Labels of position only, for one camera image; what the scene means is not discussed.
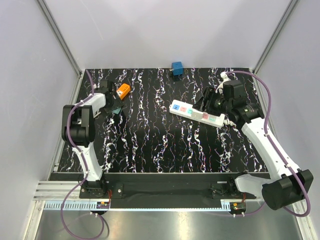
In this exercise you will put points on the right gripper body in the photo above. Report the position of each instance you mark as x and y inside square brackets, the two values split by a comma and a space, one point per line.
[215, 105]

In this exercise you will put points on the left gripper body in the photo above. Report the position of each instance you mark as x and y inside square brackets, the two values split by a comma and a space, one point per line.
[116, 103]

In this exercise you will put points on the teal plug adapter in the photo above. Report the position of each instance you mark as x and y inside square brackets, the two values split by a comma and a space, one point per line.
[117, 111]

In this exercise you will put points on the white cube adapter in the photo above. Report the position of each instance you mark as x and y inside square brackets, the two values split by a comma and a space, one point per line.
[197, 115]

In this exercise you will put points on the white multicolour power strip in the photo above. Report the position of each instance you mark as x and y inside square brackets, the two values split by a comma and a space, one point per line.
[186, 110]

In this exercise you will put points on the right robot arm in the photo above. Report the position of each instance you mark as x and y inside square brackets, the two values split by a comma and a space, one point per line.
[287, 183]

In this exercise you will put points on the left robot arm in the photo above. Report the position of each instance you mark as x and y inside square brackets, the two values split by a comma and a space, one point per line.
[78, 130]

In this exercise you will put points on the orange power strip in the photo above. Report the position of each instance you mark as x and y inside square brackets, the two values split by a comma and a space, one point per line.
[123, 91]

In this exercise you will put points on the blue cube adapter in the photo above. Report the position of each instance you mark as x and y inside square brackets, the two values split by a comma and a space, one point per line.
[177, 68]

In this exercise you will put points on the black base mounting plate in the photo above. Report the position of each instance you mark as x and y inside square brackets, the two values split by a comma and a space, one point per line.
[164, 191]

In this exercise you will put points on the white power strip cord plug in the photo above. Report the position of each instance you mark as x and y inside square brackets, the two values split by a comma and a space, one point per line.
[228, 122]

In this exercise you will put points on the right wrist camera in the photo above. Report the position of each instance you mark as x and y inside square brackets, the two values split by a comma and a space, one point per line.
[223, 80]

